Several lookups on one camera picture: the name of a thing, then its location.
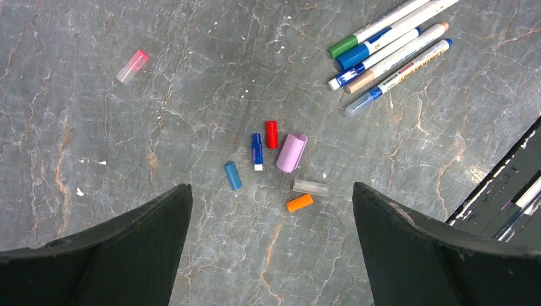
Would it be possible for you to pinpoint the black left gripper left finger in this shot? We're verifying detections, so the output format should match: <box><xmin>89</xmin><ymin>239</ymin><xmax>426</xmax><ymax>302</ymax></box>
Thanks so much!
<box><xmin>1</xmin><ymin>184</ymin><xmax>193</xmax><ymax>305</ymax></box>

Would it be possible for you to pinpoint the orange pen cap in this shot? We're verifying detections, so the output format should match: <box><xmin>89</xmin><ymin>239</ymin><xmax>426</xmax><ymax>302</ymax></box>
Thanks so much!
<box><xmin>286</xmin><ymin>194</ymin><xmax>314</xmax><ymax>213</ymax></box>

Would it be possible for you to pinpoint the navy capped white marker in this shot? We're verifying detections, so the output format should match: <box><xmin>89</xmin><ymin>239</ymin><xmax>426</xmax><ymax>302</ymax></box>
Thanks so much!
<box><xmin>328</xmin><ymin>27</ymin><xmax>422</xmax><ymax>91</ymax></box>

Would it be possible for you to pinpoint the green capped marker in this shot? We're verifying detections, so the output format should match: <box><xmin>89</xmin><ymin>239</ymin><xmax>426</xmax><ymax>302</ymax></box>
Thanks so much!
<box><xmin>327</xmin><ymin>0</ymin><xmax>429</xmax><ymax>59</ymax></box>

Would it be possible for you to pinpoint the pink highlighter cap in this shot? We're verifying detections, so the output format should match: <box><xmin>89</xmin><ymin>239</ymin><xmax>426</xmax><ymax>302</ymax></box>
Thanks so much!
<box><xmin>276</xmin><ymin>134</ymin><xmax>308</xmax><ymax>173</ymax></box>

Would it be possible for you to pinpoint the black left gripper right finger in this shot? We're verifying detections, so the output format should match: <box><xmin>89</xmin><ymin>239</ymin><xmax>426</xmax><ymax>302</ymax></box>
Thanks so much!
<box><xmin>352</xmin><ymin>182</ymin><xmax>540</xmax><ymax>305</ymax></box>

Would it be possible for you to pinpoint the clear capped blue marker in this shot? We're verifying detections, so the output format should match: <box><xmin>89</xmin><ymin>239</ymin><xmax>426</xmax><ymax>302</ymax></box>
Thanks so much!
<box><xmin>345</xmin><ymin>38</ymin><xmax>453</xmax><ymax>117</ymax></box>

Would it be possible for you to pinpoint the clear red pen cap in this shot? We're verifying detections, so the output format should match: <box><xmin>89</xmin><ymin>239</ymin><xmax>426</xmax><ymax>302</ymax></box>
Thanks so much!
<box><xmin>115</xmin><ymin>50</ymin><xmax>149</xmax><ymax>84</ymax></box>

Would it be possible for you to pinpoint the peach capped marker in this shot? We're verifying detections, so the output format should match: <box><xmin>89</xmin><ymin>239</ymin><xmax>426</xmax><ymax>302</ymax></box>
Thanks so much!
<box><xmin>343</xmin><ymin>22</ymin><xmax>449</xmax><ymax>94</ymax></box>

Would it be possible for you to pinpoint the blue capped acrylic marker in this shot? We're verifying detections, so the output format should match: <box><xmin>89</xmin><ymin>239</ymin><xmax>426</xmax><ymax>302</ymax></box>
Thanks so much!
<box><xmin>336</xmin><ymin>0</ymin><xmax>458</xmax><ymax>71</ymax></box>

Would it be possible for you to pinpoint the dark blue pen cap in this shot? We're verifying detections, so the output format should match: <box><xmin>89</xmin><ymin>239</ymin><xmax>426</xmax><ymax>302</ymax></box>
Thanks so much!
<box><xmin>251</xmin><ymin>133</ymin><xmax>263</xmax><ymax>171</ymax></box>

